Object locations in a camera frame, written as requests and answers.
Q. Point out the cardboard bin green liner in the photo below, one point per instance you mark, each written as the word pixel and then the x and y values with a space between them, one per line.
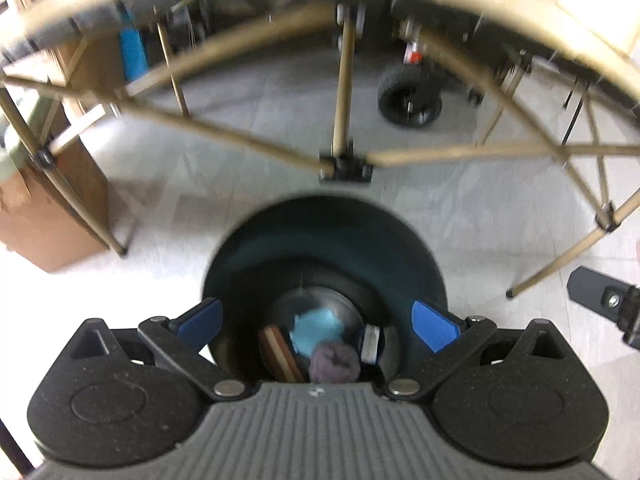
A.
pixel 50 220

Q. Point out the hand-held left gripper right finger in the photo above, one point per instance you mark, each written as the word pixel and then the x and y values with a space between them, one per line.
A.
pixel 432 325

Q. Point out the blue fluffy ball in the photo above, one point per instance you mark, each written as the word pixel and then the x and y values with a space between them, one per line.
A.
pixel 315 330

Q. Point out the black round bin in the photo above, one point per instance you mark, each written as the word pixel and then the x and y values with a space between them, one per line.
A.
pixel 325 240

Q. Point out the pink sponge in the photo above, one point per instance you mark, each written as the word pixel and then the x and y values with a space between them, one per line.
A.
pixel 280 355

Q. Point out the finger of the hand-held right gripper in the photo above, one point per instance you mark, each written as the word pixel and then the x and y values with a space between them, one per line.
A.
pixel 595 292

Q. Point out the black cart wheel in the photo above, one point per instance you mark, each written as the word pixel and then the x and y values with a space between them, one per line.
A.
pixel 407 97

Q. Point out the lavender fuzzy scrunchie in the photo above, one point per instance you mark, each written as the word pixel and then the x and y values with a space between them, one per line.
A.
pixel 334 362

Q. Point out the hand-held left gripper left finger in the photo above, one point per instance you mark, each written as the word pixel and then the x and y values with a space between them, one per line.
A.
pixel 202 317

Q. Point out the red spray can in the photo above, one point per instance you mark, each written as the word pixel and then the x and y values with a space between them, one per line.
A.
pixel 415 52

